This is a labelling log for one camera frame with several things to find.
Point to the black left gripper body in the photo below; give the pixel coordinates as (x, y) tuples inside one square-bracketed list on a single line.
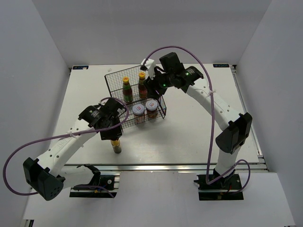
[(113, 121)]

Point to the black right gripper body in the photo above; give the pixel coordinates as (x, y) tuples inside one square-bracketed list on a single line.
[(163, 82)]

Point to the red chili sauce bottle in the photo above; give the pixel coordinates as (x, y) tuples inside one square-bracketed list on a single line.
[(141, 86)]

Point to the black cap pepper shaker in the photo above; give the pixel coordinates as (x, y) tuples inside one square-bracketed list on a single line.
[(116, 145)]

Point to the orange jar white lid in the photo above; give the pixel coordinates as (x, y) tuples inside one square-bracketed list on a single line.
[(151, 108)]

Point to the green label sauce bottle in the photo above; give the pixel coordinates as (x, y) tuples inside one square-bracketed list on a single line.
[(127, 90)]

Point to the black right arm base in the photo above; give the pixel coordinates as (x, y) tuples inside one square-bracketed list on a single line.
[(218, 192)]

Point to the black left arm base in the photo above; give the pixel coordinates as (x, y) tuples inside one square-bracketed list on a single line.
[(100, 186)]

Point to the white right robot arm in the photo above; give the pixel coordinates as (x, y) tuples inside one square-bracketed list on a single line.
[(229, 128)]

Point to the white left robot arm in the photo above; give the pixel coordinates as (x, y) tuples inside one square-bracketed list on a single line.
[(45, 174)]

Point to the blue label sticker right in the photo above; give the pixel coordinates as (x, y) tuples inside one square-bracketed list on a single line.
[(221, 65)]

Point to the blue label sticker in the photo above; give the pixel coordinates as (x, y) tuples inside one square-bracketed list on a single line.
[(221, 65), (80, 67)]

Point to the blue label sticker left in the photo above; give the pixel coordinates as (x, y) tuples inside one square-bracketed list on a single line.
[(80, 67)]

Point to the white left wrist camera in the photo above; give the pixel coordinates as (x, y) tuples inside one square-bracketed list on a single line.
[(102, 102)]

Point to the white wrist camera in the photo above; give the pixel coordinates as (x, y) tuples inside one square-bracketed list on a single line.
[(148, 65), (102, 102)]

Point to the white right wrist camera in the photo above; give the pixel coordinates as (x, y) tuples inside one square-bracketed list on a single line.
[(148, 65)]

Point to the aluminium front rail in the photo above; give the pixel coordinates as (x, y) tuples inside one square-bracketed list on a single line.
[(241, 166)]

